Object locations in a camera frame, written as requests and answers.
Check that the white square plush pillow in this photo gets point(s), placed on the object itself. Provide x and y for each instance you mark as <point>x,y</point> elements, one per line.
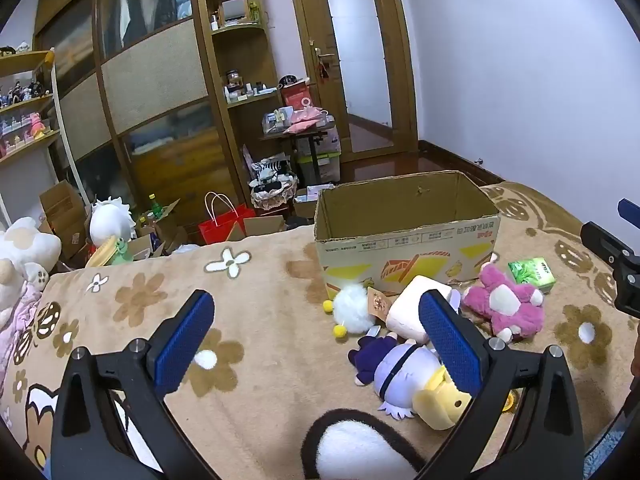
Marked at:
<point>405,317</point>

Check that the flat brown cardboard box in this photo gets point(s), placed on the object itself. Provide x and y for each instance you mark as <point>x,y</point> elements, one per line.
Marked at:
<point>265,227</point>

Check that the pink packet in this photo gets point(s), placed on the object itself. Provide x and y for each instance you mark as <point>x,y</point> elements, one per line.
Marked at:
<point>305,120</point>

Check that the beige flower-print blanket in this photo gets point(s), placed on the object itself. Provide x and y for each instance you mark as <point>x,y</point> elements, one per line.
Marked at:
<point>260,310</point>

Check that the white fluffy toy yellow pompoms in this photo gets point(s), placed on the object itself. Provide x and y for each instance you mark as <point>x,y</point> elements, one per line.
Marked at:
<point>350,310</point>

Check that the green glass bottle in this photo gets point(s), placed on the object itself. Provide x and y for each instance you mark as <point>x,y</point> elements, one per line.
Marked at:
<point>155,205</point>

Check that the wooden wall shelf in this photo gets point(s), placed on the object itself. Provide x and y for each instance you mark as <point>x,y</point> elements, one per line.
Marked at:
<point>25,60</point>

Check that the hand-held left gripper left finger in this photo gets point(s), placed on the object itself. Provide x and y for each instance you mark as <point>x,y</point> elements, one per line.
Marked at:
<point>185,340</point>

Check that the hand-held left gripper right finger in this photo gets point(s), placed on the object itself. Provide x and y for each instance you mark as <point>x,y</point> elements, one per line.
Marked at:
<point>450,345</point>

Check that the row of small figurines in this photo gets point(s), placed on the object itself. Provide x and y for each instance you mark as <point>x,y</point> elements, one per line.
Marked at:
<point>22,92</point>

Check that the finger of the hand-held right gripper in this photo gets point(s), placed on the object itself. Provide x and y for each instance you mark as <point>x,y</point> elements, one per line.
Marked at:
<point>629,212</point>
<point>600,240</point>

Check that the purple-haired plush doll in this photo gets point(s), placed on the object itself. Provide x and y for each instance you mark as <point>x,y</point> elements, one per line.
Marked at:
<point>400,370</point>

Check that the pink plush bear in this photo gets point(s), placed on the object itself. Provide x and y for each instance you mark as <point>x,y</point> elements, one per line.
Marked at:
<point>520,310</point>

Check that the wooden wardrobe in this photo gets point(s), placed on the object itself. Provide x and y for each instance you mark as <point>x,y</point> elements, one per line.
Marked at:
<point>155,75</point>

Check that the large white plush toy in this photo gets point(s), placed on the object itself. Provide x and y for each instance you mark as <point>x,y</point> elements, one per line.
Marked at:
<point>25,247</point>

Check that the black and white plush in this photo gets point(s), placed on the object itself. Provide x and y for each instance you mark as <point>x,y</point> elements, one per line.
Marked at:
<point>355,450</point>

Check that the small open cardboard box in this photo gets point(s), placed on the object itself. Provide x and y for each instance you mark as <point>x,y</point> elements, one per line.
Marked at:
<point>305,205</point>

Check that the closed brown cardboard box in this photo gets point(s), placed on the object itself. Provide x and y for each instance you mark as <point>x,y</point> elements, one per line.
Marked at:
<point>62,210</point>

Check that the white-haired plush doll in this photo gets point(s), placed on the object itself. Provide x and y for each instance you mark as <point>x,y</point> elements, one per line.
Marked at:
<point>110,217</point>

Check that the printed cardboard box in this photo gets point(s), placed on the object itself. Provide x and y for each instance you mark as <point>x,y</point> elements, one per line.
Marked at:
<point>400,255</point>

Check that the clear plastic storage box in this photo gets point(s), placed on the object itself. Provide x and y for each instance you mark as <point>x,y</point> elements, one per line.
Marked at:
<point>330,160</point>

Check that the green frog toy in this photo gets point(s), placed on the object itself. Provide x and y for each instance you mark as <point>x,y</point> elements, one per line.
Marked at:
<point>120,250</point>

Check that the blue fuzzy cloth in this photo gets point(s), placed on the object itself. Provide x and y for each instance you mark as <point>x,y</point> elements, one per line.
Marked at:
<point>602,457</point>

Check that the small side table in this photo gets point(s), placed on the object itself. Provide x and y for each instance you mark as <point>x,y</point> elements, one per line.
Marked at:
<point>312,150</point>

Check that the red paper shopping bag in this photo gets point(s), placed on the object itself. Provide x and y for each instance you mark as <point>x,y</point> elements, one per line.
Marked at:
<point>220,227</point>

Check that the wooden door with glass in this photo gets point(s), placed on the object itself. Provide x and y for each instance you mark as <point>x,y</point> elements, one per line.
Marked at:
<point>300,85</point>

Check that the lace-trimmed basket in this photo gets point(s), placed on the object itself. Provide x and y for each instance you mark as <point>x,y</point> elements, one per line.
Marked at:
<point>272,197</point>

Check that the red box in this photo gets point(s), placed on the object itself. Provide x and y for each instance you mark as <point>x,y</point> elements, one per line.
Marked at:
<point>296,95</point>

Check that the pink cloth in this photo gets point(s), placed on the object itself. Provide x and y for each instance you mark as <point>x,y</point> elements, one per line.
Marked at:
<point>15,320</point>

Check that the green tissue packet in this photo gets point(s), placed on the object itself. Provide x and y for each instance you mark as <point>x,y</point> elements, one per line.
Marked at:
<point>535,272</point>

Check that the wooden corner shelf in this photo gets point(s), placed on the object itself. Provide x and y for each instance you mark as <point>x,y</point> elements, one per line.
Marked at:
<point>240,30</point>

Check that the zebra-striped plush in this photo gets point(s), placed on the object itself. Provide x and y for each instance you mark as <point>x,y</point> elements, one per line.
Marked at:
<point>270,167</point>

